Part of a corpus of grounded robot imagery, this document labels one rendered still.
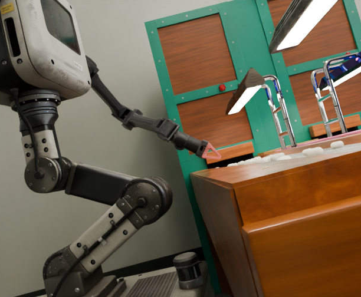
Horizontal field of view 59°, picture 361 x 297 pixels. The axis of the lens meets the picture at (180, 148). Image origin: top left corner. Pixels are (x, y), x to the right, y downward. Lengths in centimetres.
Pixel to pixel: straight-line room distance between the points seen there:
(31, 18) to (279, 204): 84
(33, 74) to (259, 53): 159
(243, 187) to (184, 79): 192
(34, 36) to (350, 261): 86
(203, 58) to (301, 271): 201
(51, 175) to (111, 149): 194
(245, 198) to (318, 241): 5
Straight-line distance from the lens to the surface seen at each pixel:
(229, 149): 198
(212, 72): 213
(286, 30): 84
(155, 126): 135
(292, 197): 22
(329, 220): 20
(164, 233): 286
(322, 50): 235
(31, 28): 95
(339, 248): 21
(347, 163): 23
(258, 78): 132
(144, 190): 87
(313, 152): 74
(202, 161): 202
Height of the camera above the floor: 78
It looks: 4 degrees up
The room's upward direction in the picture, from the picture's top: 14 degrees counter-clockwise
